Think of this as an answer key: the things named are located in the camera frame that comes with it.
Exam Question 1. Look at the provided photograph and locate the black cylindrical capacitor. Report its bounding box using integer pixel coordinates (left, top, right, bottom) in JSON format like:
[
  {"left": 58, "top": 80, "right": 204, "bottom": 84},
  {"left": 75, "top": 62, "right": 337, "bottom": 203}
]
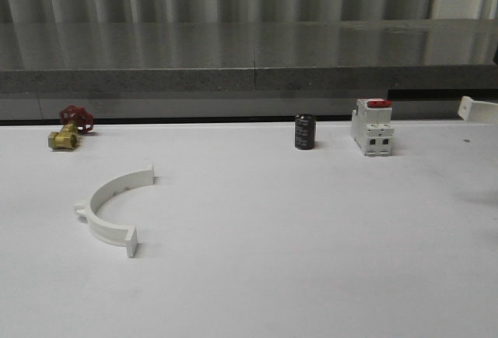
[{"left": 294, "top": 114, "right": 316, "bottom": 150}]

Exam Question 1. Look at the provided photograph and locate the white circuit breaker red switch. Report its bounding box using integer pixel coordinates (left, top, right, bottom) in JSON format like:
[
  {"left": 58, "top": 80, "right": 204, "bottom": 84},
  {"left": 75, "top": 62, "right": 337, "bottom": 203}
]
[{"left": 351, "top": 98, "right": 394, "bottom": 157}]

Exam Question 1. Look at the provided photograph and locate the white curved pipe clamp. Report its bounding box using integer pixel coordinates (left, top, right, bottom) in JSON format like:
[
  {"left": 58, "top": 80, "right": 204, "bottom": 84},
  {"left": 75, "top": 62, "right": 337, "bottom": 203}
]
[{"left": 74, "top": 164, "right": 155, "bottom": 258}]

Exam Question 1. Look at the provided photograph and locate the grey stone ledge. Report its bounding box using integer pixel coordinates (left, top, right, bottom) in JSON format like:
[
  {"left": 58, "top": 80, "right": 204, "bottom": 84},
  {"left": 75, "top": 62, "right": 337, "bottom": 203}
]
[{"left": 1, "top": 19, "right": 497, "bottom": 100}]

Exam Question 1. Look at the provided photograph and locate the white pipe clamp piece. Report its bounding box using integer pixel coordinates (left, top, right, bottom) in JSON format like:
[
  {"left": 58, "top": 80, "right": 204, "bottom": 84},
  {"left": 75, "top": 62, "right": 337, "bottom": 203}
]
[{"left": 458, "top": 96, "right": 498, "bottom": 125}]

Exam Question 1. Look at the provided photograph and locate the brass valve red handle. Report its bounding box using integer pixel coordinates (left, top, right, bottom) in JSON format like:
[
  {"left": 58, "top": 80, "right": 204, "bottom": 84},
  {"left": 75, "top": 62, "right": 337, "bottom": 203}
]
[{"left": 47, "top": 105, "right": 94, "bottom": 150}]

